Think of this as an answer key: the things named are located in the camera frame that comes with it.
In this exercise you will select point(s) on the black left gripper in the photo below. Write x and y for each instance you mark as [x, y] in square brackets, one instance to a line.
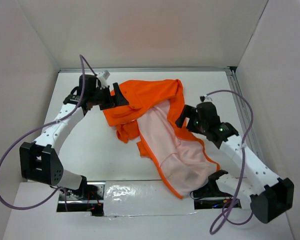
[109, 104]

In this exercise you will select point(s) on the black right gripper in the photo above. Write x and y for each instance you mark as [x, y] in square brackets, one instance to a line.
[188, 111]

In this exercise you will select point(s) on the orange jacket with pink lining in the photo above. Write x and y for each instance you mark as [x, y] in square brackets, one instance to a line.
[179, 156]

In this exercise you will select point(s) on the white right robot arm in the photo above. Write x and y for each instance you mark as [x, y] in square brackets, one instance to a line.
[265, 193]

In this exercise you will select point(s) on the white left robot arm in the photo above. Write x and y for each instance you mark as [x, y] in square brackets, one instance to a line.
[39, 159]

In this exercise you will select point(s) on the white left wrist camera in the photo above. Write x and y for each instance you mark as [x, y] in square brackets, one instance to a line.
[102, 79]

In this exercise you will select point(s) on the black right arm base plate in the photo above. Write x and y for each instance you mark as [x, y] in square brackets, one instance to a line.
[209, 200]

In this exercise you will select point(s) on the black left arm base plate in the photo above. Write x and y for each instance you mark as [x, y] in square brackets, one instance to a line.
[91, 202]

